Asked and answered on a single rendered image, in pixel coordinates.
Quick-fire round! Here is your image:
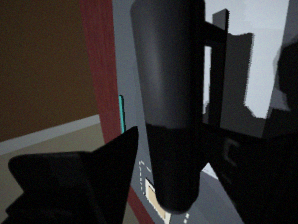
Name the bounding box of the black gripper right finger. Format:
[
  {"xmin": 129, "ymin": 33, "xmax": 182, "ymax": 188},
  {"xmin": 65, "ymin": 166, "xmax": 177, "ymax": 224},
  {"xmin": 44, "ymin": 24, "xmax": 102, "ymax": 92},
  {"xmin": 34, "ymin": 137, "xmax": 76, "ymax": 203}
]
[{"xmin": 201, "ymin": 123, "xmax": 298, "ymax": 224}]

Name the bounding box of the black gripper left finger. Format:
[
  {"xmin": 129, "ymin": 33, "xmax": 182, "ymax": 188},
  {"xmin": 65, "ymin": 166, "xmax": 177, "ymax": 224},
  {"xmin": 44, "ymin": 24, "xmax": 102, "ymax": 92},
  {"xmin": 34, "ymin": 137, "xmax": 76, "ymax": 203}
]
[{"xmin": 8, "ymin": 126, "xmax": 139, "ymax": 224}]

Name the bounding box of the white square tile with dark center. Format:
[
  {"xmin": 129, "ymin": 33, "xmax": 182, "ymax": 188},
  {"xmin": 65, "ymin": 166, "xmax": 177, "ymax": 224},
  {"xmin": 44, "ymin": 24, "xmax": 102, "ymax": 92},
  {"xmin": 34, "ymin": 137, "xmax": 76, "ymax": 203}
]
[{"xmin": 145, "ymin": 177, "xmax": 172, "ymax": 224}]

